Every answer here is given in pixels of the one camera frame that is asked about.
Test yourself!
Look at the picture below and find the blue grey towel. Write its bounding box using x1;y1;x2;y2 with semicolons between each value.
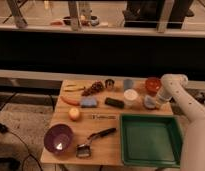
143;95;160;110

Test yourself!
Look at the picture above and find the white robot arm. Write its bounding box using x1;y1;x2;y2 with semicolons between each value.
156;74;205;171

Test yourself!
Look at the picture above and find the brown grape bunch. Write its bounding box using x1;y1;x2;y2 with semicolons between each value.
82;81;104;96

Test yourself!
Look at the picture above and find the small metal cup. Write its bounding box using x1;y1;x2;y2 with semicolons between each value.
105;79;115;90

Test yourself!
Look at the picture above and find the black rectangular block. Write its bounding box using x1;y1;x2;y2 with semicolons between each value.
105;98;124;108

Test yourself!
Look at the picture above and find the blue sponge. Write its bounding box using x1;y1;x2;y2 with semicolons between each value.
80;97;98;108

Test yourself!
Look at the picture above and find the blue grey cup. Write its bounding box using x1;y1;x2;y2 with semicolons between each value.
123;79;134;91

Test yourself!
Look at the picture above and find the white lidded plastic container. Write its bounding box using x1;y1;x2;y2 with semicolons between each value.
123;89;138;108

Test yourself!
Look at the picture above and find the clear ruler strip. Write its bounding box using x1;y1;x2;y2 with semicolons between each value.
90;115;116;120

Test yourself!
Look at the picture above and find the orange carrot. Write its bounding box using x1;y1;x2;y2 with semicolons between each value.
60;96;80;106

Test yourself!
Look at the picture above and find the red bowl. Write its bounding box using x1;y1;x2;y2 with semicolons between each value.
145;77;161;94

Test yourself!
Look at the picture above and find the purple bowl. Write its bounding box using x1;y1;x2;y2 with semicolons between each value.
44;124;74;155

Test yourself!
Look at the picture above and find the green plastic tray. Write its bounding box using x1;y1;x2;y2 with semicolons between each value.
120;114;183;168

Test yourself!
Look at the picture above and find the black handled metal scraper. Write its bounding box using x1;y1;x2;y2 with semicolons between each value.
76;128;116;158

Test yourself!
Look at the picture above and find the black floor cable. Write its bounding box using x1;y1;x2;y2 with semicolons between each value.
0;122;44;171

